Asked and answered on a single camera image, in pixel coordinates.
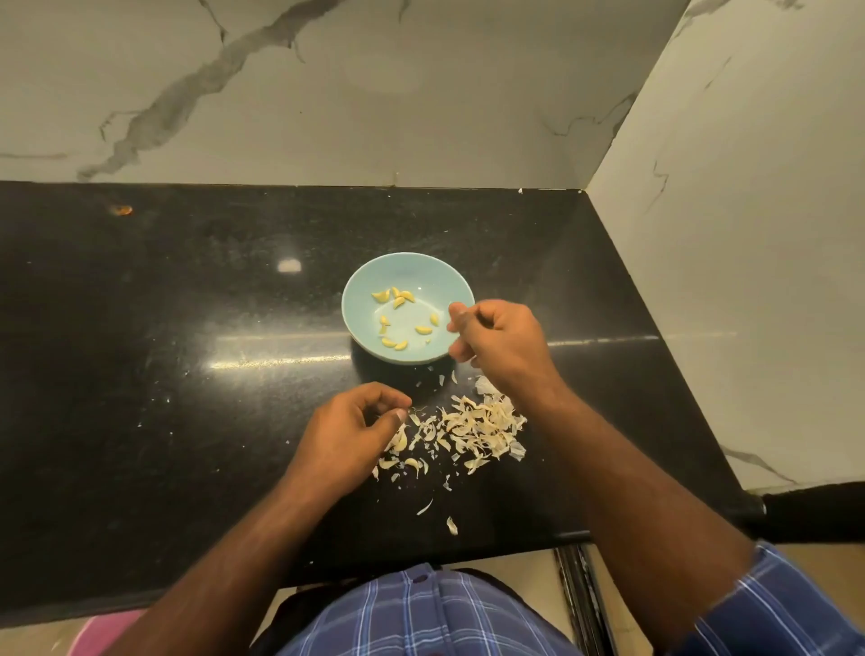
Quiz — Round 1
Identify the person's left hand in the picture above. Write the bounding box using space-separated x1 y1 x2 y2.
287 382 415 508

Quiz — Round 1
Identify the person's right hand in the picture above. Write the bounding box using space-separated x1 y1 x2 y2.
447 298 569 410

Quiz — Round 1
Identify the light blue bowl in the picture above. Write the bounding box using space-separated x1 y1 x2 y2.
341 251 476 367

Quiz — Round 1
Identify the cluster of peeled garlic cloves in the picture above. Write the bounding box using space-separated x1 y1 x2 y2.
371 285 443 353

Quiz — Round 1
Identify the person's right forearm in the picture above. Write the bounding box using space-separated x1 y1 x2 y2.
530 385 759 651

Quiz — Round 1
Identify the person's left forearm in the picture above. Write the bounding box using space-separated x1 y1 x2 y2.
108 479 340 656

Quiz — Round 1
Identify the blue plaid shirt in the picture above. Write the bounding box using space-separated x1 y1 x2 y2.
277 541 865 656

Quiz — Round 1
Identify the black cabinet trim strip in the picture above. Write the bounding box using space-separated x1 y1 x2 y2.
554 543 607 656

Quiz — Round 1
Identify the pink plastic bucket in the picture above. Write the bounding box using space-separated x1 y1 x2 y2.
68 608 148 656

